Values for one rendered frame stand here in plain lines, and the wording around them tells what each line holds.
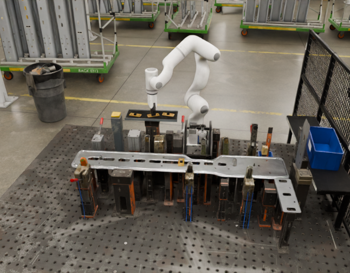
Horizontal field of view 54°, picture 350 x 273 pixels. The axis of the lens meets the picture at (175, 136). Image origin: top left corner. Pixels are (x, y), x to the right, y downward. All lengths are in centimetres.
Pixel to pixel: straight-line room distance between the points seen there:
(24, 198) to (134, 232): 85
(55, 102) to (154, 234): 305
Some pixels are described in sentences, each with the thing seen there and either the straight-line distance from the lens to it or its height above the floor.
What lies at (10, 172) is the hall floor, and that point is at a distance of 421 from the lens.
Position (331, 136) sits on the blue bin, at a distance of 252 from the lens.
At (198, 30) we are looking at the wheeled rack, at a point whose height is 26.
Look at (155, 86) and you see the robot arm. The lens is 223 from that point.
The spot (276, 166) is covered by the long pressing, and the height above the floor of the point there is 100.
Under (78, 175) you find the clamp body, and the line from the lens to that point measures 213.
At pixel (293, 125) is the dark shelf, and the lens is 272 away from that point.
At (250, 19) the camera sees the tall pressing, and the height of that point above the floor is 36.
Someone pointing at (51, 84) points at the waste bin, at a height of 57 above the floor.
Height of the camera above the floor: 232
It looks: 32 degrees down
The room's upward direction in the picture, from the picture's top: straight up
